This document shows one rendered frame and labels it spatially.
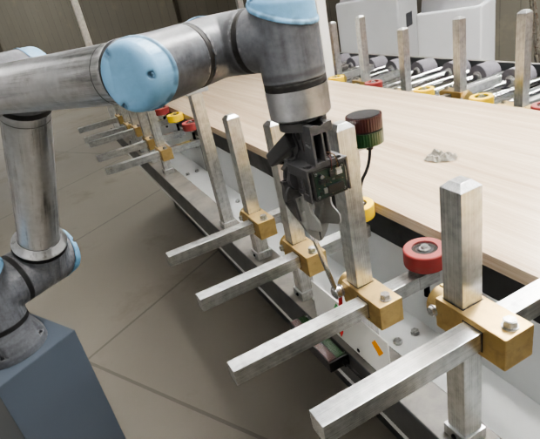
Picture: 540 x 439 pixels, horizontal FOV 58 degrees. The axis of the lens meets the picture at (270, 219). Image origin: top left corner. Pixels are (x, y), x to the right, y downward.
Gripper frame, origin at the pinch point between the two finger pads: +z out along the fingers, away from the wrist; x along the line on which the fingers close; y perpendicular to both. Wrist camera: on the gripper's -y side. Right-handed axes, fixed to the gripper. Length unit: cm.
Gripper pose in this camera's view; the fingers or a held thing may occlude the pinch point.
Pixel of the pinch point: (316, 231)
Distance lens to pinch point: 81.2
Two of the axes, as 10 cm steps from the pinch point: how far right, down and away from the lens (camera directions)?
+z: 2.0, 8.8, 4.2
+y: 4.4, 3.0, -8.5
